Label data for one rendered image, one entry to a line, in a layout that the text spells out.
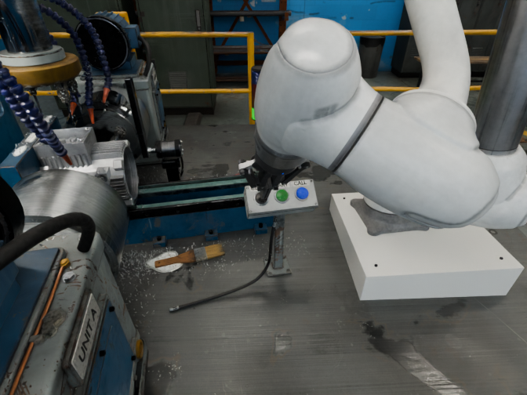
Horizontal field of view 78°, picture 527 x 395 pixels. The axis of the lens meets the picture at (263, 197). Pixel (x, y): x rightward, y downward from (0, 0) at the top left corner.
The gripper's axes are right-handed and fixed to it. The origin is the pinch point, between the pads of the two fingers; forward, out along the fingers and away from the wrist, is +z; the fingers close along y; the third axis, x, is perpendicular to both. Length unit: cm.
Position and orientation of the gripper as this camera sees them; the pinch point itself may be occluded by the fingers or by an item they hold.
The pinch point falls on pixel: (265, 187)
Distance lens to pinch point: 69.3
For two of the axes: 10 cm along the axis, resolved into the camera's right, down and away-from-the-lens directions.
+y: -9.8, 1.1, -1.6
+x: 1.5, 9.5, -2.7
